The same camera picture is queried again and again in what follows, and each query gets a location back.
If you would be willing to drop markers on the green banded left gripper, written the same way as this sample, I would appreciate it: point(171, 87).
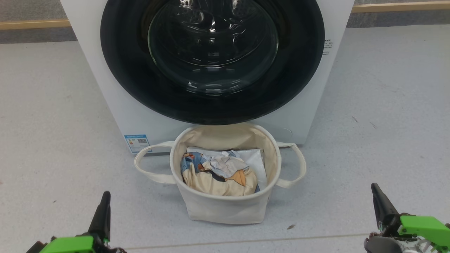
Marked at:
point(66, 245)

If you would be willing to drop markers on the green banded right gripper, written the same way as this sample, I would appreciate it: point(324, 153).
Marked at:
point(422, 226)

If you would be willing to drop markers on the cream blue cartoon print garment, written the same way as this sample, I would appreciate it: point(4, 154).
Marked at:
point(211, 186)

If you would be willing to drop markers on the pale grey white garment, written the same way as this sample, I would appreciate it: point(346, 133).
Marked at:
point(226, 165)

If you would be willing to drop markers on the round dark glass washer door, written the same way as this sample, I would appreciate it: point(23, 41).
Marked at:
point(123, 52)

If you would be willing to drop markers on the white front-load washing machine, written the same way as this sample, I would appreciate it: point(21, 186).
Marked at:
point(117, 98)

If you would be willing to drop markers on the blue energy label sticker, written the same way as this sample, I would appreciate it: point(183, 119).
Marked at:
point(137, 142)

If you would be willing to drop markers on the cream fabric laundry basket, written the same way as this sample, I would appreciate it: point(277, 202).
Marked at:
point(225, 211)

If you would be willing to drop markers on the round drain filter cover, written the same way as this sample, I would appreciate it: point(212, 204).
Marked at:
point(284, 133)

